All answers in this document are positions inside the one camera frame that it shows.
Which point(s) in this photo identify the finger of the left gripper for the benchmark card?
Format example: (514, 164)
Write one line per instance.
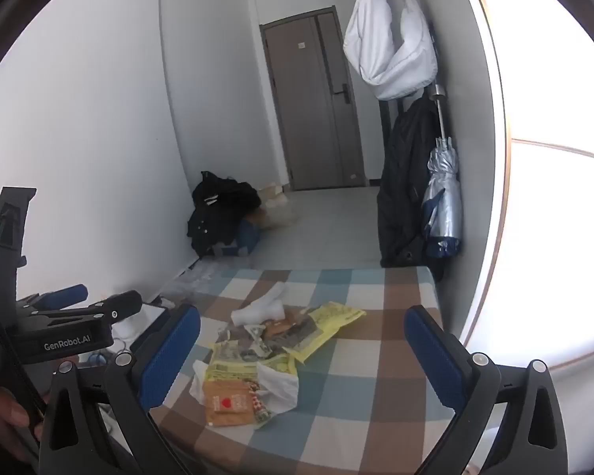
(111, 310)
(62, 298)

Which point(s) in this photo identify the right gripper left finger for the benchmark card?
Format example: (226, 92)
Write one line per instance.
(138, 382)

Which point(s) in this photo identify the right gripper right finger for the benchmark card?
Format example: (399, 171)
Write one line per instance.
(464, 387)

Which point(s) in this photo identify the yellow printed wrapper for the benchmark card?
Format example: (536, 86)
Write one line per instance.
(228, 353)

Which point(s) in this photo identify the brown love tasty packet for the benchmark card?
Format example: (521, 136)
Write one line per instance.
(228, 404)

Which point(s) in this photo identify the yellow plastic bag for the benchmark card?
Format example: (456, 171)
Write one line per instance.
(316, 328)

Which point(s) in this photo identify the person's left hand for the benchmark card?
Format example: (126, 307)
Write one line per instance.
(13, 417)

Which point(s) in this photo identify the checkered tablecloth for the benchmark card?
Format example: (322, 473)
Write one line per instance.
(364, 404)

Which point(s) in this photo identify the orange snack packet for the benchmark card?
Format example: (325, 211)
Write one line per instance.
(275, 328)

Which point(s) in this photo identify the black clothes pile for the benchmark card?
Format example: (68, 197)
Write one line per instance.
(220, 204)

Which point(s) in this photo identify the blue box on floor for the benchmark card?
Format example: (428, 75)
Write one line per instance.
(246, 239)

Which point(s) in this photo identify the white foam piece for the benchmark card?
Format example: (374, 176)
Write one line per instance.
(269, 307)

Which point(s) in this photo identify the black hanging backpack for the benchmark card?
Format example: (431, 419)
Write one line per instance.
(404, 180)

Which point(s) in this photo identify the silver blue folded umbrella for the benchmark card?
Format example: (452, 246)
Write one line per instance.
(442, 205)

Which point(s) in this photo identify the beige paper bag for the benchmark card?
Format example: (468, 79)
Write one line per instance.
(275, 210)

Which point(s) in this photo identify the grey entrance door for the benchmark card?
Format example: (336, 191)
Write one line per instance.
(314, 100)

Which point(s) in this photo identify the white hanging jacket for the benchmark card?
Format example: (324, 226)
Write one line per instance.
(416, 61)

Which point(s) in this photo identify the black coat rack stand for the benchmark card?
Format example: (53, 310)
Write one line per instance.
(370, 48)

